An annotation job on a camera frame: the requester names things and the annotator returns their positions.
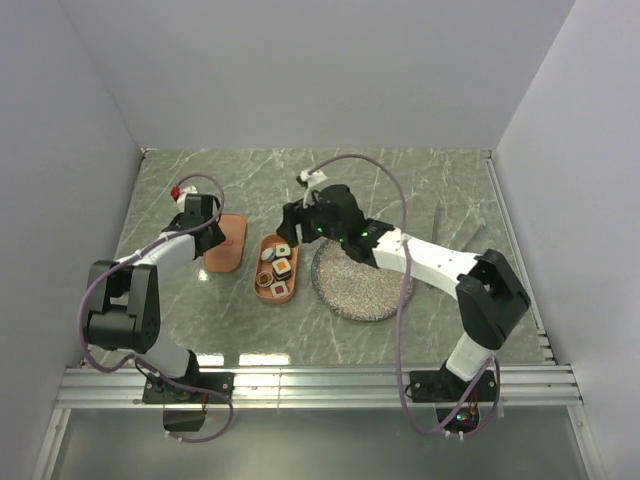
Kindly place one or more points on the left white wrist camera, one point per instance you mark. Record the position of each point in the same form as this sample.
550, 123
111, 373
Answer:
179, 194

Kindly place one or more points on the speckled round plate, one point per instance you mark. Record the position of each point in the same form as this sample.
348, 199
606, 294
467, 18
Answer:
354, 291

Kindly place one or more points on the orange sushi roll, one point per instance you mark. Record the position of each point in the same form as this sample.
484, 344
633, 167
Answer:
281, 269

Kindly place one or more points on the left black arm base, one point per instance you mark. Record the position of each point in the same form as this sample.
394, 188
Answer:
186, 404

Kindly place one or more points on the red sushi roll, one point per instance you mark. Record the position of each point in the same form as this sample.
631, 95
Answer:
279, 289

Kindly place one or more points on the green sushi roll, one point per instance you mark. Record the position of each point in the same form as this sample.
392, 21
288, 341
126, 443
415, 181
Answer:
282, 250

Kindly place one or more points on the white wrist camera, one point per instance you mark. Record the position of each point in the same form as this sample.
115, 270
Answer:
179, 194
311, 179

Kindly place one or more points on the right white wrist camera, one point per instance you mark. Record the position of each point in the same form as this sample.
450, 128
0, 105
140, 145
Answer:
311, 179

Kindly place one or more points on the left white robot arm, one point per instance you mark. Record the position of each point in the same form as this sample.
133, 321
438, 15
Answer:
120, 310

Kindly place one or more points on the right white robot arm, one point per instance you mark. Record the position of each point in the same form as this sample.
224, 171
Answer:
490, 296

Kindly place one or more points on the pink lunch box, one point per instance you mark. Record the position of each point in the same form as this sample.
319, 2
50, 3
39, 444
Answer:
264, 294

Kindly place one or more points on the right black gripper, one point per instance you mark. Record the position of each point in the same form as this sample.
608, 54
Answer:
295, 214

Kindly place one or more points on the pink lunch box lid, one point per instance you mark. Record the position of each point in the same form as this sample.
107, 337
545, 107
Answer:
227, 257

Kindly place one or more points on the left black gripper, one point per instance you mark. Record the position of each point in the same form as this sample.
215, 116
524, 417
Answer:
217, 237

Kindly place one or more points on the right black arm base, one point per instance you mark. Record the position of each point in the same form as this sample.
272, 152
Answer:
441, 386

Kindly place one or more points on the small noodle soup cup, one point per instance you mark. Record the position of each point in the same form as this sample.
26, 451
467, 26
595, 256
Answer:
264, 279

